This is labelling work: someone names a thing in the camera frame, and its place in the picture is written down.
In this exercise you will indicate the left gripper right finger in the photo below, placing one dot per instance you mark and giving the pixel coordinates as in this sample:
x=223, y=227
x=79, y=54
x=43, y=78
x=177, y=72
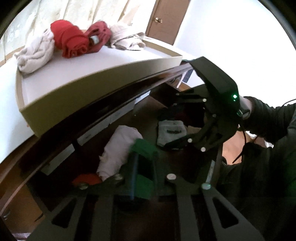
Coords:
x=164, y=179

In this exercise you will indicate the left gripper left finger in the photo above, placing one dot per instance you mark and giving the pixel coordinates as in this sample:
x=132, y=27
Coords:
x=118, y=182

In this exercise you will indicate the green black underwear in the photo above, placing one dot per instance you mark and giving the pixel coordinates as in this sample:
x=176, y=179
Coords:
x=140, y=183

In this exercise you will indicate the grey white underwear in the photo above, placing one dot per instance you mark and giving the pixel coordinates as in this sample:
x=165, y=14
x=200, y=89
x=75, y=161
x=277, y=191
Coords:
x=170, y=130

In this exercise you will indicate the beige underwear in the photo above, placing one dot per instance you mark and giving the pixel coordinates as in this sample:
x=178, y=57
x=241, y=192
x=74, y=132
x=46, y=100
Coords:
x=124, y=37

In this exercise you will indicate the dark red underwear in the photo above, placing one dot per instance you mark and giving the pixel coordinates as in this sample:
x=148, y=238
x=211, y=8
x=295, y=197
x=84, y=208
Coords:
x=98, y=35

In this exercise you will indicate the bright red underwear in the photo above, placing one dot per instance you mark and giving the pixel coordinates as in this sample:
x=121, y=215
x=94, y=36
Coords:
x=69, y=38

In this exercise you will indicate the cream underwear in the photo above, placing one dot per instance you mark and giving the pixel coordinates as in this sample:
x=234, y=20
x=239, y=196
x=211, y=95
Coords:
x=37, y=53

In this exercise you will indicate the white box in drawer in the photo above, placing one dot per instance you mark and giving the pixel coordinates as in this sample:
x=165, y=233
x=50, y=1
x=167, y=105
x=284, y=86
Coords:
x=59, y=159
x=94, y=131
x=140, y=98
x=122, y=111

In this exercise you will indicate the person's right gloved hand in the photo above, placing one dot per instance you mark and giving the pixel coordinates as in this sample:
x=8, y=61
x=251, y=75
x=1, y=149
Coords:
x=245, y=109

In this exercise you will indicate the brown wooden door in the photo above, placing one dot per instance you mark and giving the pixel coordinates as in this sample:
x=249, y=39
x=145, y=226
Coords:
x=166, y=19

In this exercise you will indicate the dark wooden dresser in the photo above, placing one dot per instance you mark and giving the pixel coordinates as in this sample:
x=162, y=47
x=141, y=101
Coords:
x=37, y=177

